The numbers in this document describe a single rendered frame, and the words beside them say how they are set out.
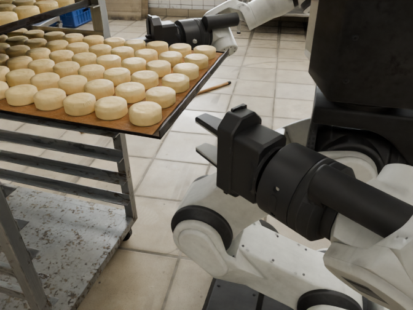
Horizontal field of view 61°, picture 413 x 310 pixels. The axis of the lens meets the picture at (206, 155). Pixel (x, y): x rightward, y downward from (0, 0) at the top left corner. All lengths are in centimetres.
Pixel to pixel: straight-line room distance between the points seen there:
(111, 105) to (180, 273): 85
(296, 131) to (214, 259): 32
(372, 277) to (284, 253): 58
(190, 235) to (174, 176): 97
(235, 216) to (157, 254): 66
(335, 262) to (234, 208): 42
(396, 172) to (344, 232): 8
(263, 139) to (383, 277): 19
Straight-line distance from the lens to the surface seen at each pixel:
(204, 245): 76
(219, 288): 102
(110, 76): 67
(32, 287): 92
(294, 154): 38
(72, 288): 114
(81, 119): 57
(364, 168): 60
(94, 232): 127
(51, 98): 61
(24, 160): 140
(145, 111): 53
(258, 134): 41
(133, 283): 129
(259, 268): 85
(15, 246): 83
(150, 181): 169
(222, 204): 74
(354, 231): 35
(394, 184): 37
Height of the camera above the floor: 102
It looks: 34 degrees down
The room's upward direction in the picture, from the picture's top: straight up
